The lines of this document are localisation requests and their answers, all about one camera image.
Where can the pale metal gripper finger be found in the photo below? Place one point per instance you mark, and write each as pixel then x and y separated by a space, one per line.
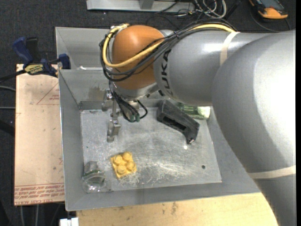
pixel 107 100
pixel 113 129

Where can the yellow toy brick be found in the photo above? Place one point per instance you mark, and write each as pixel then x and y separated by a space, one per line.
pixel 123 165

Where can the grey metal bin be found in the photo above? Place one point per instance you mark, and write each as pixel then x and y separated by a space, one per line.
pixel 160 147

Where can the clear glass jar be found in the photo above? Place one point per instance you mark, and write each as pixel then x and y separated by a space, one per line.
pixel 92 176

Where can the clear green plastic bottle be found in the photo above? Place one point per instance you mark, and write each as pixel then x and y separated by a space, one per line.
pixel 196 111

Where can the brown cardboard board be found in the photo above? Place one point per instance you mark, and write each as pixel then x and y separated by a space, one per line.
pixel 37 131

